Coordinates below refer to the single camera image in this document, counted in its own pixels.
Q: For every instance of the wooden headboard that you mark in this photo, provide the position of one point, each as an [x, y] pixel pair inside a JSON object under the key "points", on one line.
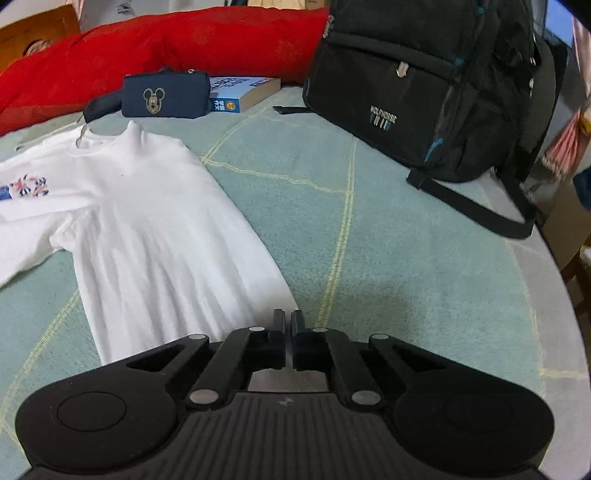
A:
{"points": [[23, 27]]}

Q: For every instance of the cardboard box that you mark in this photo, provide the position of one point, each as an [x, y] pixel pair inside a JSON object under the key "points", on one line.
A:
{"points": [[277, 3]]}

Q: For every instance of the red quilt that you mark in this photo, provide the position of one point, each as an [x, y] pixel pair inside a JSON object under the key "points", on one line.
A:
{"points": [[138, 46]]}

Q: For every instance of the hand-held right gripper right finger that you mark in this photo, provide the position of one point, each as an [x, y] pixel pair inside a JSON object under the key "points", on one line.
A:
{"points": [[302, 350]]}

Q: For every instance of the dark folded pouch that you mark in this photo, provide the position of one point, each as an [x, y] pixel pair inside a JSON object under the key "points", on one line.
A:
{"points": [[104, 108]]}

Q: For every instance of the white printed sweatshirt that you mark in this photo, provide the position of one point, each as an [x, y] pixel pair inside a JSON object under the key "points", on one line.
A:
{"points": [[161, 230]]}

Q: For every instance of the pink striped cloth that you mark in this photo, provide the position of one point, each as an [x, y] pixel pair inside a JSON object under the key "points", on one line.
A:
{"points": [[565, 147]]}

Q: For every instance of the navy mouse-print pencil case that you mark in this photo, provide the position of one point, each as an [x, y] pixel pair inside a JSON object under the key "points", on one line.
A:
{"points": [[184, 97]]}

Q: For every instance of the blue book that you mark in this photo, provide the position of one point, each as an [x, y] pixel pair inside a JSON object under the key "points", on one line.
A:
{"points": [[231, 94]]}

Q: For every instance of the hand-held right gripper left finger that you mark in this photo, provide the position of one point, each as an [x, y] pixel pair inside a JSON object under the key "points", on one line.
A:
{"points": [[272, 346]]}

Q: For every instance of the black backpack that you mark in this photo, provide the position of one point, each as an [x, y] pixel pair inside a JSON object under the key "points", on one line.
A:
{"points": [[415, 69]]}

